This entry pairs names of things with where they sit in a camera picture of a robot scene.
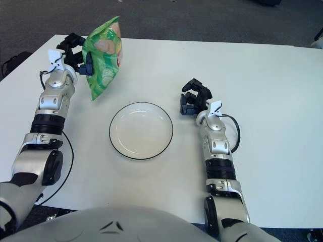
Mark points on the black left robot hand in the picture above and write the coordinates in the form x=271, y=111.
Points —
x=73, y=54

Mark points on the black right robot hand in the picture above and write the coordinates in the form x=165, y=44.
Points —
x=200, y=98

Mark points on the green snack bag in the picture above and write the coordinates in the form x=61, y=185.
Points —
x=106, y=65

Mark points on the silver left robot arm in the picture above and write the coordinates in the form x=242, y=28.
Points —
x=54, y=88

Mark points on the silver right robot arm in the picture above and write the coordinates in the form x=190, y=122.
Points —
x=217, y=143

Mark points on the white plate black rim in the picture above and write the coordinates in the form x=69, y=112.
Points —
x=141, y=131

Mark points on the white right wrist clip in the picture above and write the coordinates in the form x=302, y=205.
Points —
x=215, y=107

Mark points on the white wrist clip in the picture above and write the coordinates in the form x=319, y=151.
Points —
x=215, y=107
x=55, y=56

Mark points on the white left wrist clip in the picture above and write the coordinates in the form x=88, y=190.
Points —
x=55, y=56

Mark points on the black bag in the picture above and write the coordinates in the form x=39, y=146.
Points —
x=17, y=59

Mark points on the white and black equipment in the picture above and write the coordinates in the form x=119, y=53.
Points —
x=318, y=43

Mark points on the grey robot torso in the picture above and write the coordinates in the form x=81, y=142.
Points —
x=151, y=221

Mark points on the grey caster base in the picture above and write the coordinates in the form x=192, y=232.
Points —
x=314, y=235

